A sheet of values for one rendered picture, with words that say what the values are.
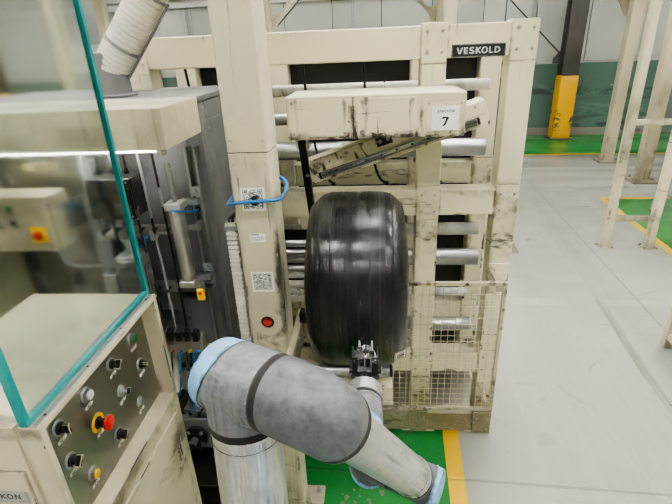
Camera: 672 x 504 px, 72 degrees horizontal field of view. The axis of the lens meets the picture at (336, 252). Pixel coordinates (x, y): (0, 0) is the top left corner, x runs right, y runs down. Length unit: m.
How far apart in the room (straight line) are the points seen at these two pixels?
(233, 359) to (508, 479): 2.07
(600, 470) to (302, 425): 2.27
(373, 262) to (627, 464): 1.92
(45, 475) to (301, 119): 1.21
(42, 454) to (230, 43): 1.08
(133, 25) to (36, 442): 1.28
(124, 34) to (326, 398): 1.46
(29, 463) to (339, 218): 0.95
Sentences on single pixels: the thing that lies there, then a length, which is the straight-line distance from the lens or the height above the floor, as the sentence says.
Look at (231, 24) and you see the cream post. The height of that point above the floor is 2.00.
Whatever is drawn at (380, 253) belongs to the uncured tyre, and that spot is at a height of 1.39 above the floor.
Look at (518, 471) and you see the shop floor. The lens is 2.67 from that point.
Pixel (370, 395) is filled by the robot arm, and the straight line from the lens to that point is 1.17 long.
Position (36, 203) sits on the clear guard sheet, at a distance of 1.15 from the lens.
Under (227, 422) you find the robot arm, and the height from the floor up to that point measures 1.45.
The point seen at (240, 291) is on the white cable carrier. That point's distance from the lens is 1.64.
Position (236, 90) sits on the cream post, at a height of 1.83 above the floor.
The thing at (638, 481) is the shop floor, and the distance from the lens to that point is 2.84.
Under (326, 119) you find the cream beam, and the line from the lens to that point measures 1.65.
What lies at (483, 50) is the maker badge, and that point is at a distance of 1.98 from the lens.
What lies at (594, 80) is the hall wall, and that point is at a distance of 11.19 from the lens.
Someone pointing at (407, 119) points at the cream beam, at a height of 1.70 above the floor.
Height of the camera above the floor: 1.94
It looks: 24 degrees down
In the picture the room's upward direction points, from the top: 3 degrees counter-clockwise
